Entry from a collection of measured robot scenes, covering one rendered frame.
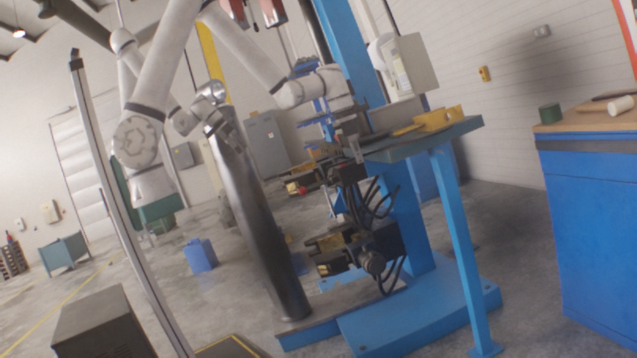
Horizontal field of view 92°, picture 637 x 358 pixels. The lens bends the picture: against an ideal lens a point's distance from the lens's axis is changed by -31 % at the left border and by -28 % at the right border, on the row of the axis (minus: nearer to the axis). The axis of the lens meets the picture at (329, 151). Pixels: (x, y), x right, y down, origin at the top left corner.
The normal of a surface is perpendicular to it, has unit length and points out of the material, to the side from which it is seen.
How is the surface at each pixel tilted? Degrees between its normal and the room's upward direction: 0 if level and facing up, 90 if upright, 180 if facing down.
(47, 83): 90
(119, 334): 90
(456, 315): 90
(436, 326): 90
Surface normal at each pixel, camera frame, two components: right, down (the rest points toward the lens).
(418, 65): 0.18, 0.02
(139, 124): 0.39, 0.00
